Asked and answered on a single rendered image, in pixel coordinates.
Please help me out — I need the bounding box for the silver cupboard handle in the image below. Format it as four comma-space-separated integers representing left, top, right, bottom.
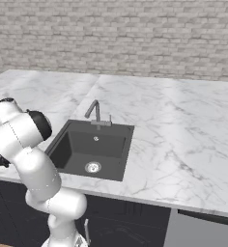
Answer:
83, 218, 91, 247

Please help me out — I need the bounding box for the grey dishwasher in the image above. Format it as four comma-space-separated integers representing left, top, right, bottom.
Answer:
163, 208, 228, 247

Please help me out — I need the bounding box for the grey metal tap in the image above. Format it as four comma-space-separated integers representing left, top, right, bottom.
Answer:
84, 98, 113, 131

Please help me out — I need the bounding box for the dark grey sink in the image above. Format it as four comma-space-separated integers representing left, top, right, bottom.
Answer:
43, 119, 135, 182

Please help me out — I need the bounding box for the dark cupboard door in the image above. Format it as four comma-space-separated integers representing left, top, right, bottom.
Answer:
74, 194, 172, 247

